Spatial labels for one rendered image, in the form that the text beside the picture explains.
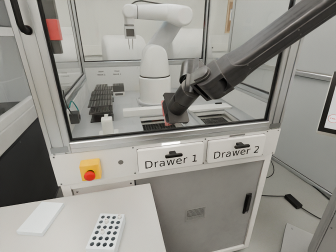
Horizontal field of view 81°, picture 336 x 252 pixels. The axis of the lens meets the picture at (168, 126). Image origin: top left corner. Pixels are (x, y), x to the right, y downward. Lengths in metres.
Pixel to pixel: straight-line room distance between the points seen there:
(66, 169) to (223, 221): 0.91
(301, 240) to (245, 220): 0.56
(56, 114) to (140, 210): 0.46
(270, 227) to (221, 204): 0.75
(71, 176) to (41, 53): 0.46
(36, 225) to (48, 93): 0.44
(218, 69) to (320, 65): 1.83
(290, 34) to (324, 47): 1.77
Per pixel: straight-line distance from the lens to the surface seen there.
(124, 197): 0.87
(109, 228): 0.74
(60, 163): 0.88
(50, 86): 0.77
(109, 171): 0.88
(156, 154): 0.84
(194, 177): 1.01
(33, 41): 0.75
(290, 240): 1.84
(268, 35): 0.49
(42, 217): 0.88
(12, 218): 0.96
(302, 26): 0.49
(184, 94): 0.51
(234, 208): 1.29
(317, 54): 2.28
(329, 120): 1.15
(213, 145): 0.91
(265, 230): 1.87
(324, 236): 1.60
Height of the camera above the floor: 1.35
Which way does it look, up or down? 25 degrees down
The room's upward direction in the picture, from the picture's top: straight up
